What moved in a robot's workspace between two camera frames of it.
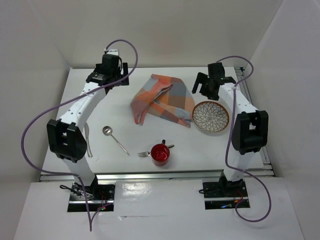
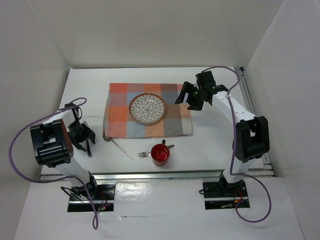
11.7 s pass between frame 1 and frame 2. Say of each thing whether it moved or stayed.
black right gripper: moved
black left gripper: moved
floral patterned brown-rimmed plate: moved
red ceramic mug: stayed
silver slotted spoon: moved
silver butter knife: stayed
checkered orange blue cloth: moved
